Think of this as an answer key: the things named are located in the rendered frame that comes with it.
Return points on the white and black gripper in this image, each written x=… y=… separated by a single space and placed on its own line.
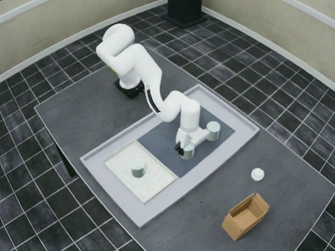
x=182 y=140

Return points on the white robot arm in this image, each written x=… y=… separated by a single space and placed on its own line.
x=135 y=60

